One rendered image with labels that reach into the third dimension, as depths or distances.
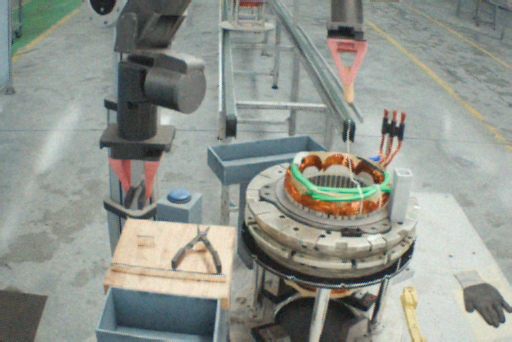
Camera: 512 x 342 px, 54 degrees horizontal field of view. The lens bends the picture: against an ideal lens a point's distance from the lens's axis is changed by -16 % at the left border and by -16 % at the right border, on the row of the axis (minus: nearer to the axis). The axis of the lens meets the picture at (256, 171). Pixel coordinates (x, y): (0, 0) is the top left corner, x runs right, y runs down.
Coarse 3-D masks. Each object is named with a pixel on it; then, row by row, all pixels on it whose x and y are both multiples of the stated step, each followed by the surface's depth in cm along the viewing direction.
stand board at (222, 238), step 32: (128, 224) 96; (160, 224) 97; (192, 224) 98; (128, 256) 88; (160, 256) 88; (192, 256) 89; (224, 256) 90; (160, 288) 81; (192, 288) 82; (224, 288) 82
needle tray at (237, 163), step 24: (240, 144) 130; (264, 144) 133; (288, 144) 135; (312, 144) 135; (216, 168) 124; (240, 168) 121; (264, 168) 123; (240, 192) 134; (240, 216) 136; (240, 240) 138
